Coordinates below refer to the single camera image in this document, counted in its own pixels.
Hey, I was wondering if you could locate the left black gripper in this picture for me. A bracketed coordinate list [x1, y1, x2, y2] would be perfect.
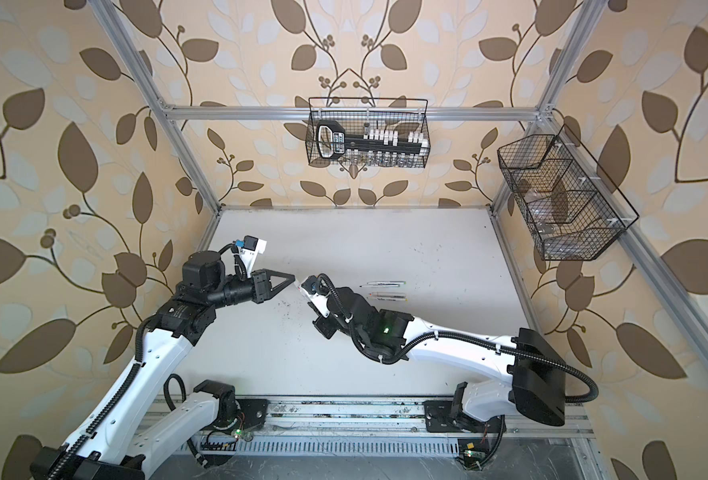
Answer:
[203, 267, 293, 312]

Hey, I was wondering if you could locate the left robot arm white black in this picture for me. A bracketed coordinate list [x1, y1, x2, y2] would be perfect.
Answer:
[29, 244, 295, 479]

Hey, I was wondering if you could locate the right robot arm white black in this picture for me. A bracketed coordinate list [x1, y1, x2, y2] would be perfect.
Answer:
[300, 278, 599, 430]

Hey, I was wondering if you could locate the black tool in basket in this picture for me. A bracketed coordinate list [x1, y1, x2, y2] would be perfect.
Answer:
[310, 120, 431, 161]

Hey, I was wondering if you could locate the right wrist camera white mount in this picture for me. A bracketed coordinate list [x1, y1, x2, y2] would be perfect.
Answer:
[296, 275, 330, 318]

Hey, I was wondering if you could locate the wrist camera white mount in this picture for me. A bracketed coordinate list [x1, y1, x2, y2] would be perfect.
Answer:
[236, 235, 267, 276]
[296, 275, 330, 318]

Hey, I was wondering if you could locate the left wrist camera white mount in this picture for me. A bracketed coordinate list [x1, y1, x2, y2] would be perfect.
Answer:
[236, 235, 267, 276]

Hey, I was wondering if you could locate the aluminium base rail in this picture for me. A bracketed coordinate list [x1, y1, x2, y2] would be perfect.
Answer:
[138, 395, 596, 439]

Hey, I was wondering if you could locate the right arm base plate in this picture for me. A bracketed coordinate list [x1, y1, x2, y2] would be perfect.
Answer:
[423, 400, 507, 435]

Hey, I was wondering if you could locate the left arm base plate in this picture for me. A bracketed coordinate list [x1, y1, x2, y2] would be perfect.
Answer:
[205, 398, 269, 434]

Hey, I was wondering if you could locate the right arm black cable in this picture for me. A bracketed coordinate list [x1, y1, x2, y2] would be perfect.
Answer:
[314, 272, 601, 403]

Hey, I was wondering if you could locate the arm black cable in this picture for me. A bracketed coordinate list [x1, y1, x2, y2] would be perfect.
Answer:
[53, 314, 157, 469]
[314, 272, 601, 403]

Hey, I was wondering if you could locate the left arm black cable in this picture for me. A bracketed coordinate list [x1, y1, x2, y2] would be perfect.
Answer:
[53, 314, 157, 469]

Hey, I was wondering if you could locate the back black wire basket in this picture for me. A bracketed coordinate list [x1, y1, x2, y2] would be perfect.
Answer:
[305, 95, 431, 169]

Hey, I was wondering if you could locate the black wire basket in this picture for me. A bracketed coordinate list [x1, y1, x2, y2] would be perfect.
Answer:
[497, 125, 639, 261]
[305, 95, 431, 169]

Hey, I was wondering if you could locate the aluminium frame back bar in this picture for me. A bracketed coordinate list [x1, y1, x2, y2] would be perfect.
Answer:
[163, 105, 541, 122]

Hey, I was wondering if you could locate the right black wire basket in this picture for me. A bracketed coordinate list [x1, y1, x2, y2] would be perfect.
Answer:
[497, 125, 639, 261]

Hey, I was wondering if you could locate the aluminium frame left post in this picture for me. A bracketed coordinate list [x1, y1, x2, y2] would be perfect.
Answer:
[86, 0, 223, 215]

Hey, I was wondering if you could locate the aluminium frame post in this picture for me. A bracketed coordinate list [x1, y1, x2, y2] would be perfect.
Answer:
[86, 0, 223, 215]
[488, 0, 607, 215]

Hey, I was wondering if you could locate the aluminium frame right post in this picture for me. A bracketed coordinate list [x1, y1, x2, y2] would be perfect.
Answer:
[488, 0, 607, 215]

